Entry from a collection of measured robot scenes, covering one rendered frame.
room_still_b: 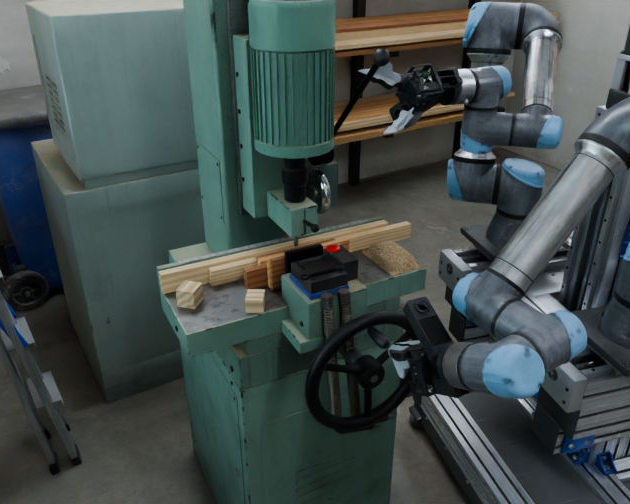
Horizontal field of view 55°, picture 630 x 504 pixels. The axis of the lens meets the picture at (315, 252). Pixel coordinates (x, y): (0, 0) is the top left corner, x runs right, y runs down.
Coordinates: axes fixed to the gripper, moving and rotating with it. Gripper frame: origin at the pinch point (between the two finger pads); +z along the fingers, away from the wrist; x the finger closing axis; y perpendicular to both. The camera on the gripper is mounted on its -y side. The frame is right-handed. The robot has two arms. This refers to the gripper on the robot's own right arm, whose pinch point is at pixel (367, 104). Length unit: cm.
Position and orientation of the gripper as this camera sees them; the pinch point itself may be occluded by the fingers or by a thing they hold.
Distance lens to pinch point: 131.1
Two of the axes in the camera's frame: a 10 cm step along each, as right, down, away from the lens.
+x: 3.3, 9.2, -2.3
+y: 3.2, -3.4, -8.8
